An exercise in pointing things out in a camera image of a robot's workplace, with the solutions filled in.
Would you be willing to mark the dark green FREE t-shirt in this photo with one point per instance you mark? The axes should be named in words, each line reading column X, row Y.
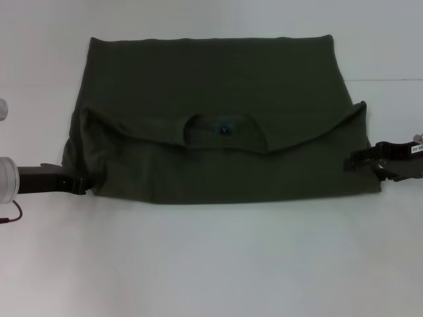
column 211, row 148

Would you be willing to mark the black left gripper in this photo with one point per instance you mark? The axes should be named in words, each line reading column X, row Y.
column 41, row 181

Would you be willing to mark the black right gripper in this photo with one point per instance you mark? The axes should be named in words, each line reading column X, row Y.
column 401, row 162

